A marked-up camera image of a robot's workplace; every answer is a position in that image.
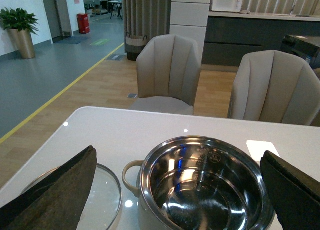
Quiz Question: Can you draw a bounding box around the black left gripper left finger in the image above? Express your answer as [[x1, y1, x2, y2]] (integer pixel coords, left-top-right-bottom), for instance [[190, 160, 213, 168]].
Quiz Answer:
[[0, 146, 97, 229]]

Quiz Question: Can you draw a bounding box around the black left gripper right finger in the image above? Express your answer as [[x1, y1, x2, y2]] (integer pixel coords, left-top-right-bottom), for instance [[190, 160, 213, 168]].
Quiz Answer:
[[260, 150, 320, 229]]

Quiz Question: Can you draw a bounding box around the glass pot lid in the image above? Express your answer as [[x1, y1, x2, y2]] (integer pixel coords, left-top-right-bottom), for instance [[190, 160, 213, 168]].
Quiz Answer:
[[21, 162, 123, 230]]

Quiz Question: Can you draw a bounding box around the white electric cooking pot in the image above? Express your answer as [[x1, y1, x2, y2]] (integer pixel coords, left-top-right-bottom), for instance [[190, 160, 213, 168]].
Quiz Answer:
[[123, 136, 275, 229]]

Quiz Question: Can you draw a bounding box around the beige chair right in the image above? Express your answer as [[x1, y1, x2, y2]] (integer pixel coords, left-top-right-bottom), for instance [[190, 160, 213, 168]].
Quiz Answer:
[[227, 50, 320, 126]]

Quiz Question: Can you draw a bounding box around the beige chair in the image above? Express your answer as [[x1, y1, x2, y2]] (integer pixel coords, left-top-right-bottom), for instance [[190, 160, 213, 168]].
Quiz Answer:
[[227, 50, 320, 126], [130, 34, 202, 115]]

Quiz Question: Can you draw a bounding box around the black appliance box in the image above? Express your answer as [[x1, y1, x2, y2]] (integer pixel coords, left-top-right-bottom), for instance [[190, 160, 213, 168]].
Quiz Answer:
[[280, 35, 320, 69]]

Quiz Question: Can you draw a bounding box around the dark kitchen counter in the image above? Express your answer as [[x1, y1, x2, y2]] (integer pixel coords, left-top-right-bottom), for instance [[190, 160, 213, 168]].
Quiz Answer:
[[202, 13, 320, 66]]

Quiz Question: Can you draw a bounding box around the beige chair left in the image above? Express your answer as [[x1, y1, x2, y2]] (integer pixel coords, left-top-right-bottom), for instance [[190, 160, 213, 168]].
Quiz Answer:
[[130, 34, 202, 115]]

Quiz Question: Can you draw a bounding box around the woven basket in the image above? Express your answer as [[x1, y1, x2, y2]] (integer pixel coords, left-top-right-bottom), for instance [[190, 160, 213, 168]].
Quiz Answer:
[[125, 32, 148, 61]]

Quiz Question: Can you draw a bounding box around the red box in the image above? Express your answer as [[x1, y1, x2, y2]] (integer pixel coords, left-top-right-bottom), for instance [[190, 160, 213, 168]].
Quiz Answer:
[[77, 13, 90, 34]]

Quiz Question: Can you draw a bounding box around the potted green plant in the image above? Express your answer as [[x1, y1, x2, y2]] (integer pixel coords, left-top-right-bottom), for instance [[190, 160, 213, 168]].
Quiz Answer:
[[0, 7, 38, 59]]

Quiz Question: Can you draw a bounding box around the white microwave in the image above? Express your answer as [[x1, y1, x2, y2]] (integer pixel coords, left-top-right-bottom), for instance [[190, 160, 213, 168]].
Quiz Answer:
[[209, 0, 243, 12]]

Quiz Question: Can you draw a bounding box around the grey slatted curtain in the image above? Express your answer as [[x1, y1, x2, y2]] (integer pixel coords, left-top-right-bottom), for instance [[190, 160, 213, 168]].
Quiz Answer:
[[122, 0, 172, 40]]

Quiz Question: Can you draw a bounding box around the white drawer cabinet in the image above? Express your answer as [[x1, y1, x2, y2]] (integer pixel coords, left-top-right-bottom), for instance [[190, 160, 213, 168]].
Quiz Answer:
[[169, 0, 211, 57]]

